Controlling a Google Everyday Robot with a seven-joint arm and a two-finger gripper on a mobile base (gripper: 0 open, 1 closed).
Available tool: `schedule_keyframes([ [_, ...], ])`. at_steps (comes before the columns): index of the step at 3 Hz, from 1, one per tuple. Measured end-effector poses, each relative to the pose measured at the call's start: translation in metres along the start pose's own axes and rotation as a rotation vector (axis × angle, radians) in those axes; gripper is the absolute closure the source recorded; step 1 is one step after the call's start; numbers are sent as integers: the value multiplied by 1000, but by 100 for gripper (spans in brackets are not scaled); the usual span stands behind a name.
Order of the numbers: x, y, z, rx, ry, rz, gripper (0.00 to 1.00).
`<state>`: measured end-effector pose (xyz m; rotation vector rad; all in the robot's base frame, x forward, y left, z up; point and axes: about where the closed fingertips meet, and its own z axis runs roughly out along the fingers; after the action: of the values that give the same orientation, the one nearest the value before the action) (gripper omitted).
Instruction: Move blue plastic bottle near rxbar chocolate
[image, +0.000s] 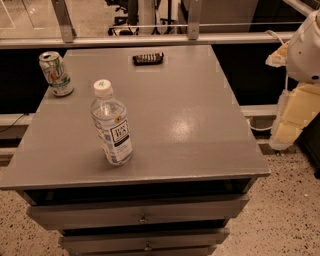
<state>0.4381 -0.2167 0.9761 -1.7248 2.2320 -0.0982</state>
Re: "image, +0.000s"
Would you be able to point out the black office chair base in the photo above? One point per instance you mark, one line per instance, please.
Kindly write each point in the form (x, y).
(128, 24)

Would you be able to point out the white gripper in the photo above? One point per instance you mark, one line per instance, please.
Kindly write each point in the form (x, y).
(306, 55)

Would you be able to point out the grey drawer cabinet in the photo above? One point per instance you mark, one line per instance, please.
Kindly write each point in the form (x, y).
(189, 136)

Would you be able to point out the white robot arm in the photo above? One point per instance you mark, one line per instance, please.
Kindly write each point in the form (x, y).
(303, 55)

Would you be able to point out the dark chocolate bar wrapper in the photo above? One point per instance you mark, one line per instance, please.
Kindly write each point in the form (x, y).
(148, 59)

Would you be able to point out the clear plastic water bottle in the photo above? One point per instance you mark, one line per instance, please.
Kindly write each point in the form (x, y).
(110, 119)

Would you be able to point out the white green soda can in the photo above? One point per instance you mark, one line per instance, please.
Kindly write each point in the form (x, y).
(56, 74)

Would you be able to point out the metal railing post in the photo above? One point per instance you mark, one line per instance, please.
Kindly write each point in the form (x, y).
(194, 15)
(67, 30)

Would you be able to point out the right metal railing post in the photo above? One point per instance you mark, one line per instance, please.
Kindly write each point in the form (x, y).
(194, 15)

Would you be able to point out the upper grey drawer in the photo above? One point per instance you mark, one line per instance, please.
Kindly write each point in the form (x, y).
(141, 212)

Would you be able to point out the left metal railing post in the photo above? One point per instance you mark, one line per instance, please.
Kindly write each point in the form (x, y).
(67, 30)

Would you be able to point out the grey drawer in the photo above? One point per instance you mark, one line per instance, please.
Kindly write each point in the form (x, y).
(141, 212)
(144, 242)

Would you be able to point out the lower grey drawer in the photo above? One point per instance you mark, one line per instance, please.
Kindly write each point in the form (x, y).
(144, 242)

